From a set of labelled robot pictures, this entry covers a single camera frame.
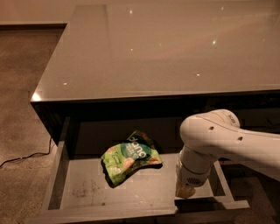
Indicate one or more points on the green snack bag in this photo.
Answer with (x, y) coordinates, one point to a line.
(121, 161)

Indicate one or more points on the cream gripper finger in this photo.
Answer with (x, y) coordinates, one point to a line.
(183, 190)

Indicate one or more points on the grey drawer cabinet counter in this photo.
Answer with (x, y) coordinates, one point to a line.
(146, 58)

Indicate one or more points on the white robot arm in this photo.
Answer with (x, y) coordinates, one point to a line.
(217, 134)

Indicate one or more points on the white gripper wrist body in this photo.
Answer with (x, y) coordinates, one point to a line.
(191, 177)

